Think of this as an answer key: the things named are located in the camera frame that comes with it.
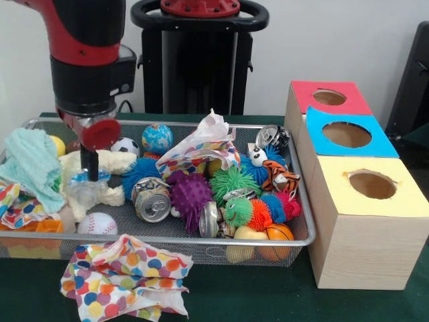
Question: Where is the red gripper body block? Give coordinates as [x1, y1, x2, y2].
[80, 117, 123, 152]

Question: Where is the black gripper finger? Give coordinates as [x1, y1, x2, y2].
[80, 148, 100, 182]

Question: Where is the white knitted cloth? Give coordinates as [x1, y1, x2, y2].
[59, 149, 138, 223]

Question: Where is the mint green knitted cloth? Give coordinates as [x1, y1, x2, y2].
[0, 127, 66, 214]

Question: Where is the polka dot cloth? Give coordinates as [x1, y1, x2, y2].
[156, 109, 241, 180]
[60, 236, 194, 322]
[0, 178, 64, 230]

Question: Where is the blue spiky ball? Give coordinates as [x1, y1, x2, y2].
[238, 144, 289, 186]
[122, 158, 162, 201]

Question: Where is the wooden box with three holes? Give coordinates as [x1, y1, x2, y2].
[284, 80, 429, 290]

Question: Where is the small soccer ball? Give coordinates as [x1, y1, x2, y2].
[111, 138, 141, 157]

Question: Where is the smooth yellow ball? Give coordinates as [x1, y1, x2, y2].
[48, 136, 67, 159]

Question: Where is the small globe print ball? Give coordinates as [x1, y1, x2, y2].
[142, 123, 174, 156]

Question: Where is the small white baseball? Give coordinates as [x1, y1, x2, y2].
[77, 213, 119, 235]

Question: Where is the crushed silver can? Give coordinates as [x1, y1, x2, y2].
[131, 177, 173, 223]

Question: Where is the purple spiky ball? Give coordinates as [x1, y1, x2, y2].
[166, 171, 215, 233]

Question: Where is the green spiky ball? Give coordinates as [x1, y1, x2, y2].
[210, 166, 262, 205]

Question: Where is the small yellow duck toy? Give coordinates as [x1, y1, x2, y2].
[225, 225, 267, 264]

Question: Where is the rainbow spiky caterpillar toy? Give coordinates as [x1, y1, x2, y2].
[225, 193, 303, 233]

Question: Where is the orange striped tiger toy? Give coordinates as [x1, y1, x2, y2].
[263, 160, 301, 194]

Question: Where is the small orange basketball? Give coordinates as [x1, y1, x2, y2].
[258, 223, 296, 262]

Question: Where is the green cloth side table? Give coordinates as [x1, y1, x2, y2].
[401, 123, 429, 150]

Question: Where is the black upright panel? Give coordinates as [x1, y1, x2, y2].
[391, 21, 429, 145]

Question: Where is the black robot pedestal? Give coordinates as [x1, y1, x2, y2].
[131, 0, 270, 115]

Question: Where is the clear wire mesh bin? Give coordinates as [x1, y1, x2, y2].
[0, 118, 316, 270]

